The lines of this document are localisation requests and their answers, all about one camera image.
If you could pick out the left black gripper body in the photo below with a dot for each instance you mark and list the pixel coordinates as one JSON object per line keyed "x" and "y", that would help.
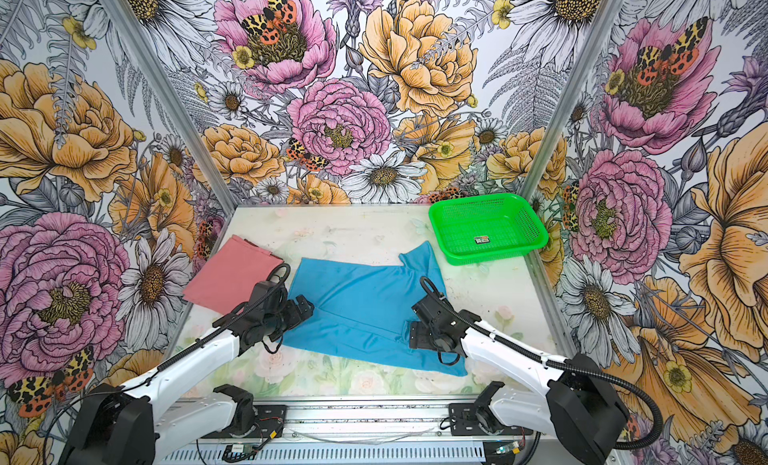
{"x": 286, "y": 318}

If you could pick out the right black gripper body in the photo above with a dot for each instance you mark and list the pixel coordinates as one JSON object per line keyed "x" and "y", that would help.
{"x": 425, "y": 337}

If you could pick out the blue t shirt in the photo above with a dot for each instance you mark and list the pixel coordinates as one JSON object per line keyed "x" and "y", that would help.
{"x": 363, "y": 312}

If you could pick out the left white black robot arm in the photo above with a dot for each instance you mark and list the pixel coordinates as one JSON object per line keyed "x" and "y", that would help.
{"x": 142, "y": 421}

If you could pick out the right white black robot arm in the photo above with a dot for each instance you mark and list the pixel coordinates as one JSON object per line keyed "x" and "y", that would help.
{"x": 569, "y": 399}

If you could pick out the folded red t shirt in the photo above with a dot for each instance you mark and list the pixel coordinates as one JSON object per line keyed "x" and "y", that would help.
{"x": 228, "y": 278}

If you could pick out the green plastic basket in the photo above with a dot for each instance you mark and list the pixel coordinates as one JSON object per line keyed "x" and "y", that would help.
{"x": 507, "y": 219}

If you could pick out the small green circuit board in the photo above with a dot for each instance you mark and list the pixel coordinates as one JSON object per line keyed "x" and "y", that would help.
{"x": 508, "y": 448}

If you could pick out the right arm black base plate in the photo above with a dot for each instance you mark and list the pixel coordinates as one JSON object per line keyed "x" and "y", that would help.
{"x": 462, "y": 420}

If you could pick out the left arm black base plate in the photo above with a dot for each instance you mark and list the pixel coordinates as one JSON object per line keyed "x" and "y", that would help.
{"x": 264, "y": 421}

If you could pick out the aluminium front rail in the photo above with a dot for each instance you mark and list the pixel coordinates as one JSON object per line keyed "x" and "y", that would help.
{"x": 367, "y": 422}

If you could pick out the white slotted cable duct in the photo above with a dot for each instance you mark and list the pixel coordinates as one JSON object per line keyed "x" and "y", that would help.
{"x": 388, "y": 453}

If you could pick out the left aluminium corner post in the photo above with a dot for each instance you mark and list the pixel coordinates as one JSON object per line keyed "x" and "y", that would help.
{"x": 140, "y": 46}

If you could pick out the aluminium corner post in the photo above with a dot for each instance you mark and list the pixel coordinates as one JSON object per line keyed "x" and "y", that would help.
{"x": 140, "y": 46}
{"x": 596, "y": 38}

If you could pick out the right aluminium corner post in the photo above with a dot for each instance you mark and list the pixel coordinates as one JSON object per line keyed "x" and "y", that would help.
{"x": 596, "y": 38}

